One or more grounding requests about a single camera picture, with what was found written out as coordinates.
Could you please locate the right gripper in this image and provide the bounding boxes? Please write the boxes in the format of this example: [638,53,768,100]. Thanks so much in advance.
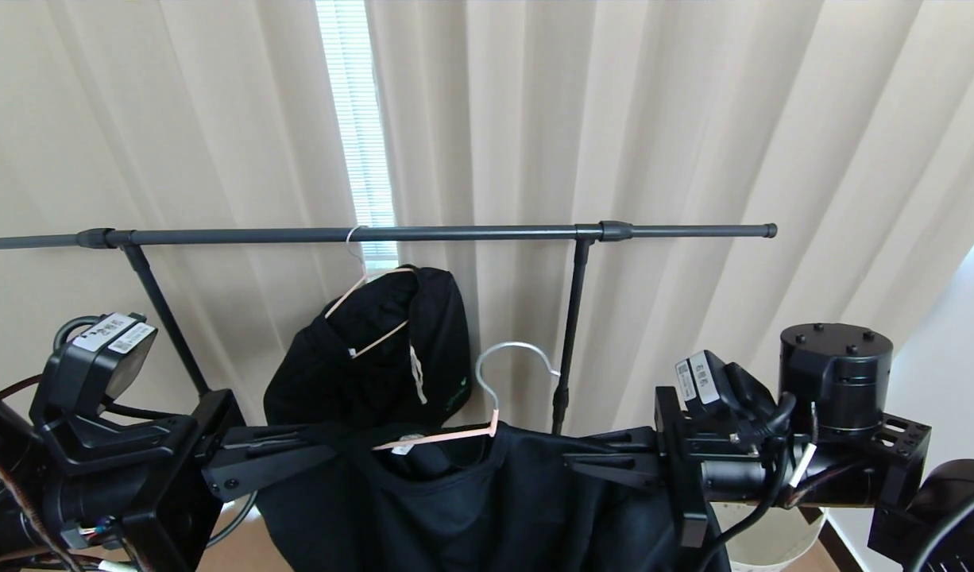
[562,387,787,551]

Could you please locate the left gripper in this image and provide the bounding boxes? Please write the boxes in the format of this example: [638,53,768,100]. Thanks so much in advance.
[48,388,342,572]

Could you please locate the black shorts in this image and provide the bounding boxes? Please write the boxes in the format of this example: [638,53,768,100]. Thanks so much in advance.
[263,266,473,430]

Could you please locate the black garment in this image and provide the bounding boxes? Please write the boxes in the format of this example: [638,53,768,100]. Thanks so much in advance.
[253,421,730,572]

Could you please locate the pink clothes hanger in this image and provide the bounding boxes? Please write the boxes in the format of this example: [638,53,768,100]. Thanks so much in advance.
[372,342,562,454]
[326,226,418,360]

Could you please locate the white laundry basket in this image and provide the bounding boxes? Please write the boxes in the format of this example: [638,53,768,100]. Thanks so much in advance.
[717,507,829,572]

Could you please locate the black clothes rack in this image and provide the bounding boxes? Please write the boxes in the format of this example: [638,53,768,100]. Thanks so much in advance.
[0,221,778,436]

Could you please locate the beige curtain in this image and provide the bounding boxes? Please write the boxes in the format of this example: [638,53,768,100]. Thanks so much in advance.
[0,0,359,426]
[365,0,974,436]

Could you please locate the window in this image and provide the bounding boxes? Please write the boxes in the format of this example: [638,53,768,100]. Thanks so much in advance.
[315,0,399,271]

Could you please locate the black cable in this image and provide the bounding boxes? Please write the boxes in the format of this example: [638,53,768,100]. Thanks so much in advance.
[902,491,974,572]
[694,393,799,572]
[52,315,259,551]

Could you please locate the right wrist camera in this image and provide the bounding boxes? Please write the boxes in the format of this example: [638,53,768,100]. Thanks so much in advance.
[675,350,798,458]

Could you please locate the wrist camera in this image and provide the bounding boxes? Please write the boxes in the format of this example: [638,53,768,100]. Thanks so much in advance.
[675,350,798,458]
[29,311,200,477]

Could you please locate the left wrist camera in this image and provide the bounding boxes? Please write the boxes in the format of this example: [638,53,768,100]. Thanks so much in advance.
[29,311,200,477]

